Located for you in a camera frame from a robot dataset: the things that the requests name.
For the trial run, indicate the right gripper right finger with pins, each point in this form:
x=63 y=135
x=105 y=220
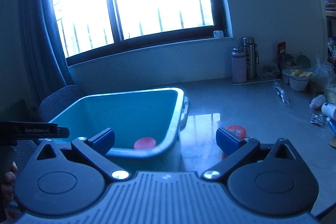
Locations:
x=238 y=153

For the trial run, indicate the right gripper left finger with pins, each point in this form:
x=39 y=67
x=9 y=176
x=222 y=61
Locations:
x=94 y=149

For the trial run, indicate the red lid jar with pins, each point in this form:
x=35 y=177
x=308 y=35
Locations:
x=145 y=143

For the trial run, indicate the white round object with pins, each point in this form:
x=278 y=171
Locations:
x=317 y=102

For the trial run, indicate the person's hand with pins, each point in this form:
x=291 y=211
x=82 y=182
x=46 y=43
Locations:
x=8 y=181

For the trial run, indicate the grey knit chair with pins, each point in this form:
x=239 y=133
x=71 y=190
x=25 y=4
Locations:
x=49 y=108

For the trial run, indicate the teal plastic storage bin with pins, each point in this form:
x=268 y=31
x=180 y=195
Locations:
x=157 y=113

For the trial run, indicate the foil snack wrapper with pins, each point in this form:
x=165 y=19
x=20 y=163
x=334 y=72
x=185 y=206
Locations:
x=281 y=93

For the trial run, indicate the pink water bottle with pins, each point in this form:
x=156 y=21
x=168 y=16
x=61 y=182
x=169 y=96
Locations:
x=239 y=65

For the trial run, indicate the blister pill pack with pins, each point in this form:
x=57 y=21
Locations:
x=317 y=119

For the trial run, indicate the white bowl with food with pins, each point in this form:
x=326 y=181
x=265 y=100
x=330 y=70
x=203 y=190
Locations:
x=297 y=78

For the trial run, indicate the blue tube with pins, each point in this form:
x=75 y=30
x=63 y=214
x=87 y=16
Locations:
x=332 y=124

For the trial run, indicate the white pill bottle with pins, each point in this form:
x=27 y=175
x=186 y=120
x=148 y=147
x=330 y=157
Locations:
x=329 y=110

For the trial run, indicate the steel thermos bottle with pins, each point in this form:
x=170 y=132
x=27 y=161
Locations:
x=252 y=56

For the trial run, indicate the red black box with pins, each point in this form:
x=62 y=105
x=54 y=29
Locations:
x=281 y=48

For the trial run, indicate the small white device on sill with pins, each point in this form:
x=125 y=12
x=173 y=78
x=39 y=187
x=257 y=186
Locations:
x=218 y=34

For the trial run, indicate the clear plastic bag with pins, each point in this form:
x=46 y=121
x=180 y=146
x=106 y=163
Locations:
x=324 y=77

